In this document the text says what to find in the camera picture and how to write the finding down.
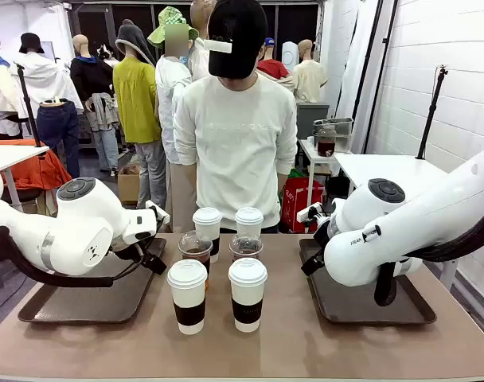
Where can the white side table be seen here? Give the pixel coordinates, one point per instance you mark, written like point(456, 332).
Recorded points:
point(11, 155)

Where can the white rounded appliance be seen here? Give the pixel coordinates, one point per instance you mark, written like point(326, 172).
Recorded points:
point(290, 55)

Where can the mannequin in white coat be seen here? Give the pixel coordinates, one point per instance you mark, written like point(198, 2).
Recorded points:
point(47, 79)

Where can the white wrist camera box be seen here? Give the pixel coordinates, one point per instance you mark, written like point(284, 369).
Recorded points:
point(157, 211)
point(309, 213)

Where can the green checked bucket hat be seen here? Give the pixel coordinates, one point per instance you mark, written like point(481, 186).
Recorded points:
point(170, 18)

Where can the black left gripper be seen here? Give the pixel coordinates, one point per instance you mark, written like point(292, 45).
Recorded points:
point(154, 262)

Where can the green bag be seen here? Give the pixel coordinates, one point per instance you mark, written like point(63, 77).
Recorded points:
point(295, 174)

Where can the small white table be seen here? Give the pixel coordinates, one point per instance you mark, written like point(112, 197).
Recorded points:
point(307, 149)

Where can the mannequin in white shirt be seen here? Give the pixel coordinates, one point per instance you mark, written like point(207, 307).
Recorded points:
point(168, 87)

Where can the black slanted pole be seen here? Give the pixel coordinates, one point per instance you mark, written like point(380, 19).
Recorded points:
point(380, 75)
point(367, 59)

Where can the large white table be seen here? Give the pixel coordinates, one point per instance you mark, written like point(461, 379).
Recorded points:
point(385, 167)

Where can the mannequin in black jacket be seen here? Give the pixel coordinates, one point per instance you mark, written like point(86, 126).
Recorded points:
point(87, 75)

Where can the black bucket hat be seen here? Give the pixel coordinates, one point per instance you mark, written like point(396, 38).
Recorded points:
point(31, 41)

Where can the black white patterned hat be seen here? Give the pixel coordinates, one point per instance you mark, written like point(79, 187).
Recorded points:
point(104, 51)

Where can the brown plastic serving tray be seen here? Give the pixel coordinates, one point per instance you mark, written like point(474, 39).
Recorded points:
point(106, 302)
point(357, 306)

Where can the white board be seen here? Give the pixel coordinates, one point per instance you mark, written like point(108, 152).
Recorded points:
point(49, 49)

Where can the clear plastic iced coffee cup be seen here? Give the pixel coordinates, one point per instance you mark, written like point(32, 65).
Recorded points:
point(246, 246)
point(194, 248)

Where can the mannequin in yellow shirt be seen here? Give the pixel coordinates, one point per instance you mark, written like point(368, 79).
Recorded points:
point(136, 99)

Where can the person's left forearm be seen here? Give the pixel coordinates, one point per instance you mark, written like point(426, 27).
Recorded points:
point(281, 185)

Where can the grey box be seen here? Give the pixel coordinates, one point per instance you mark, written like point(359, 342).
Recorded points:
point(309, 119)

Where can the white paper cup black sleeve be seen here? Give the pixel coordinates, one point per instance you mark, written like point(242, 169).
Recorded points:
point(208, 223)
point(248, 223)
point(248, 290)
point(186, 290)

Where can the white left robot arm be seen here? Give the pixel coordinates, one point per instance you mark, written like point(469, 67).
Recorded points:
point(83, 223)

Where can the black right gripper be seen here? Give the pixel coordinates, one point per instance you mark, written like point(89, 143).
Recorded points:
point(321, 238)

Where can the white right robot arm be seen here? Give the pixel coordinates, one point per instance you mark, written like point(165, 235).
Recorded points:
point(405, 227)

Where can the red shopping bag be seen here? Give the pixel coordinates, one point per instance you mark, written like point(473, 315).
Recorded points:
point(301, 199)

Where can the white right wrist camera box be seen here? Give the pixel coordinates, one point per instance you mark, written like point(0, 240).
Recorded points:
point(309, 213)

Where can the person in white sweater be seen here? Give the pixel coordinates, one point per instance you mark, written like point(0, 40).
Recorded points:
point(234, 139)

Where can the cardboard box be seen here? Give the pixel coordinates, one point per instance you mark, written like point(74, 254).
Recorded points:
point(128, 187)

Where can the black tripod stand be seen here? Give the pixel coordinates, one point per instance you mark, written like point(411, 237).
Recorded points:
point(27, 103)
point(429, 119)

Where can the mannequin in cream shirt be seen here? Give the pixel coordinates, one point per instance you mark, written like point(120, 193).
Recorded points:
point(309, 79)

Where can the white device on cap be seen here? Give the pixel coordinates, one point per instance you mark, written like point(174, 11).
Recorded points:
point(218, 46)

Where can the mannequin in red shirt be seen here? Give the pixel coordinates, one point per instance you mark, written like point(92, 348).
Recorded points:
point(272, 67)

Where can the glass jar of brown liquid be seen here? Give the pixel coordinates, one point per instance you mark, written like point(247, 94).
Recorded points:
point(326, 145)

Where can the black cap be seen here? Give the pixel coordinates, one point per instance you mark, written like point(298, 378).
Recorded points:
point(238, 24)

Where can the metal bin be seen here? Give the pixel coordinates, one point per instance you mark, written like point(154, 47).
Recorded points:
point(341, 125)

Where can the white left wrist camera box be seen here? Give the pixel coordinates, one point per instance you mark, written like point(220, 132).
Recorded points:
point(157, 211)

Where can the tall bare-headed mannequin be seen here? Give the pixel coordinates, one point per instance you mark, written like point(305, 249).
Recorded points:
point(198, 59)

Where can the orange cloth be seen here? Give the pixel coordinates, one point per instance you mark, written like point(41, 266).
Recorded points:
point(39, 171)

